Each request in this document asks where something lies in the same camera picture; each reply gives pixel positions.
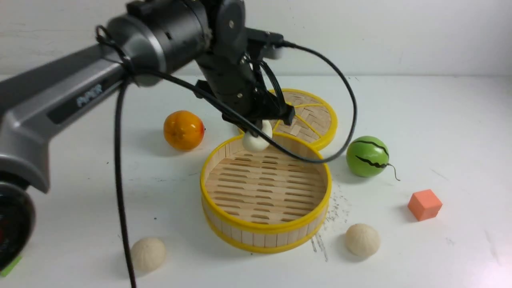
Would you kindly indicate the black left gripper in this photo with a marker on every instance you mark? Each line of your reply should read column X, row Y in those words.
column 232, row 71

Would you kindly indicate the cream bun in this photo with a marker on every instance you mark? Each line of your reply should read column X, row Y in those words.
column 362, row 240
column 257, row 143
column 148, row 254

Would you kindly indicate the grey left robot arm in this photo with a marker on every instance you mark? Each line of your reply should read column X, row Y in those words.
column 152, row 40

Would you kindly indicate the yellow rimmed woven steamer lid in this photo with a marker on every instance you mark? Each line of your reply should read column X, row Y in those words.
column 315, row 121

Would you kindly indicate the yellow rimmed bamboo steamer tray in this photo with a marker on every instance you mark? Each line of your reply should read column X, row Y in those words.
column 265, row 202

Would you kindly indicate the orange toy fruit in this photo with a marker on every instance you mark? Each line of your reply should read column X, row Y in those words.
column 183, row 130

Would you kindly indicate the green toy watermelon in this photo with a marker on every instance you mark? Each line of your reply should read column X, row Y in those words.
column 368, row 156

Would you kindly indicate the orange foam cube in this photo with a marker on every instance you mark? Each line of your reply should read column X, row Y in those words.
column 424, row 205

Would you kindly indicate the green foam cube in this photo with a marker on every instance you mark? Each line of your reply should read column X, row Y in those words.
column 7, row 270

